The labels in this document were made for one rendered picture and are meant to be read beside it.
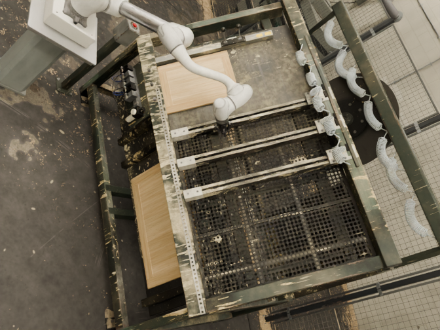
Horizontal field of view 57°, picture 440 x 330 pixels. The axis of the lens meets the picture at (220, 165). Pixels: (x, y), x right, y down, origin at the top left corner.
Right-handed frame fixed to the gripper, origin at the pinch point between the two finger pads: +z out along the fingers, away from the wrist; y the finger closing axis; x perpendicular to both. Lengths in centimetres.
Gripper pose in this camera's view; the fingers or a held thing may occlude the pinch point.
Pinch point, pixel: (224, 133)
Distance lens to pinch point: 287.2
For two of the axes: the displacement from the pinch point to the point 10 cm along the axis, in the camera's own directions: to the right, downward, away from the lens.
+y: 9.7, -2.4, 0.2
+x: -2.3, -8.9, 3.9
